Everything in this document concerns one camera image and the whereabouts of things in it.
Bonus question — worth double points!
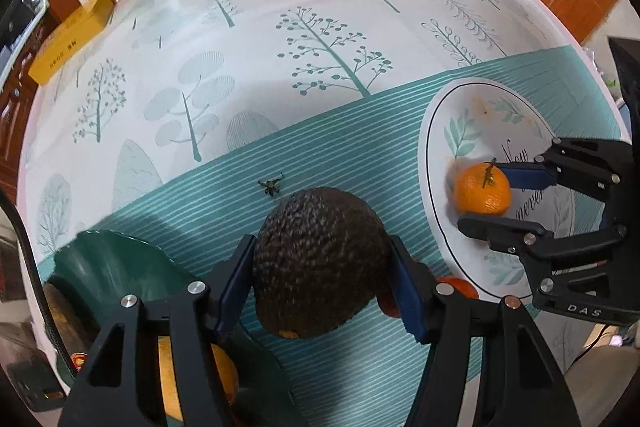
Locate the brown overripe banana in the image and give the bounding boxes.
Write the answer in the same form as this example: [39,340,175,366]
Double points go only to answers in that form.
[42,282,101,358]

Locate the tree printed tablecloth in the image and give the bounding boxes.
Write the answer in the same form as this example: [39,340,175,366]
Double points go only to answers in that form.
[20,0,631,427]

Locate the small mandarin with stem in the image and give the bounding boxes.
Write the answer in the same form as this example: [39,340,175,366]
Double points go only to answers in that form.
[453,159,512,215]

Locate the dark avocado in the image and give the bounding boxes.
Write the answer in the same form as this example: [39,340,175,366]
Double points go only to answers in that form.
[251,188,392,340]

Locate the yellow flat box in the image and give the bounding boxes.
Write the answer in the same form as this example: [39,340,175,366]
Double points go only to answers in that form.
[28,0,115,86]

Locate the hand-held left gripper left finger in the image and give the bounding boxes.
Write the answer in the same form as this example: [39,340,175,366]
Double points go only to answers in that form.
[57,234,258,427]

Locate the black cable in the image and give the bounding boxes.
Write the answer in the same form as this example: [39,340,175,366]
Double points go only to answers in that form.
[0,187,66,358]

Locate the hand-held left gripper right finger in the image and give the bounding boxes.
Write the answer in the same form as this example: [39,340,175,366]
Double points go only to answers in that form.
[389,234,583,427]

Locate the green stem piece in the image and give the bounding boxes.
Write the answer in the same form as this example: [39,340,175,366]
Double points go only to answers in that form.
[257,173,285,198]

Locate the wooden kitchen cabinet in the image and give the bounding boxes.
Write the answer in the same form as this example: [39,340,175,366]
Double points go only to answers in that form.
[0,32,51,192]

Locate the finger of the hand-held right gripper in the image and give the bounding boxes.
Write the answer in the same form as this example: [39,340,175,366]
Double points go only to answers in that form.
[457,215,628,269]
[492,136,632,208]

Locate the large yellow orange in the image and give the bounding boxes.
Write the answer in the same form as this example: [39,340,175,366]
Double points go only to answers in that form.
[157,334,240,423]

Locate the green scalloped plate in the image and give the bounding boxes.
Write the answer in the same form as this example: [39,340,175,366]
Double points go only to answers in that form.
[42,231,306,427]

